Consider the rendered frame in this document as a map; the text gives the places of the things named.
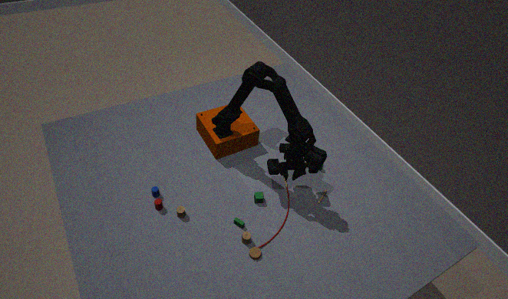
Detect small green block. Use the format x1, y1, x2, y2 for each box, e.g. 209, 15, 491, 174
234, 218, 245, 228

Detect round wooden button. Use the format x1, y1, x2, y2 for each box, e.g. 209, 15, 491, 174
249, 247, 261, 260

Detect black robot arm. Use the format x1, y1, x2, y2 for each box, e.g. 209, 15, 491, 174
212, 61, 327, 169

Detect red cylinder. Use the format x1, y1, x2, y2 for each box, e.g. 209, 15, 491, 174
154, 199, 163, 211

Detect green cube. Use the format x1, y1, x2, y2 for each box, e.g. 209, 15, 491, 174
254, 192, 264, 203

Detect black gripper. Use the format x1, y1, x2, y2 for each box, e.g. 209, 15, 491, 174
267, 150, 319, 181

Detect blue cylinder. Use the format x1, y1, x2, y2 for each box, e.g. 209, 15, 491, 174
151, 186, 160, 198

